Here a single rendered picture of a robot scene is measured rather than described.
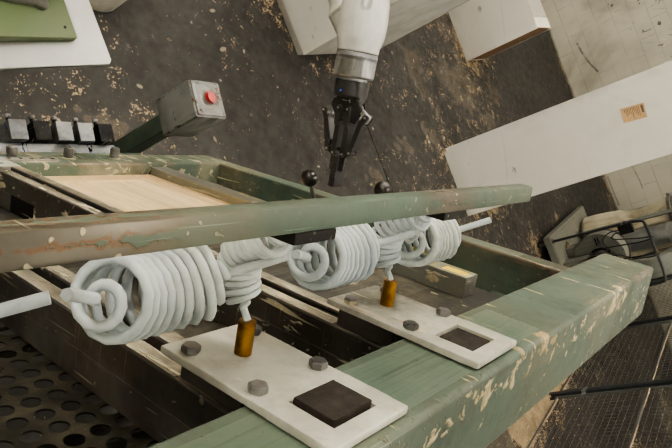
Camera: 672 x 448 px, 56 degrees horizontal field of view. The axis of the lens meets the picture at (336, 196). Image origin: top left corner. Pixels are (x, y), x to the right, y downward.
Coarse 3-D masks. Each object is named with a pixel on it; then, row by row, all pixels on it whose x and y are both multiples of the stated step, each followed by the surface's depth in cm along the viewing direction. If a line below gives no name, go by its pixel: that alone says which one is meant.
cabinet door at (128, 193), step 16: (48, 176) 148; (64, 176) 151; (80, 176) 154; (96, 176) 157; (112, 176) 160; (128, 176) 163; (144, 176) 167; (96, 192) 142; (112, 192) 144; (128, 192) 147; (144, 192) 150; (160, 192) 153; (176, 192) 155; (192, 192) 157; (128, 208) 133; (144, 208) 135; (160, 208) 137
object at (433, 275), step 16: (160, 176) 168; (176, 176) 164; (192, 176) 167; (208, 192) 157; (224, 192) 153; (400, 272) 124; (416, 272) 122; (432, 272) 119; (448, 272) 117; (448, 288) 118; (464, 288) 116
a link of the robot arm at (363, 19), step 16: (352, 0) 130; (368, 0) 130; (384, 0) 131; (352, 16) 130; (368, 16) 130; (384, 16) 132; (352, 32) 131; (368, 32) 130; (384, 32) 133; (352, 48) 132; (368, 48) 132
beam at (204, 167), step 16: (64, 160) 154; (80, 160) 157; (96, 160) 161; (112, 160) 164; (128, 160) 168; (144, 160) 172; (160, 160) 177; (176, 160) 181; (192, 160) 186; (208, 160) 191; (208, 176) 187
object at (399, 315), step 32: (0, 160) 131; (0, 192) 123; (32, 192) 115; (64, 192) 116; (384, 224) 69; (416, 224) 70; (384, 256) 71; (288, 288) 84; (384, 288) 72; (224, 320) 85; (256, 320) 82; (288, 320) 78; (320, 320) 75; (352, 320) 73; (384, 320) 68; (416, 320) 70; (448, 320) 71; (320, 352) 75; (352, 352) 73; (448, 352) 63; (480, 352) 64
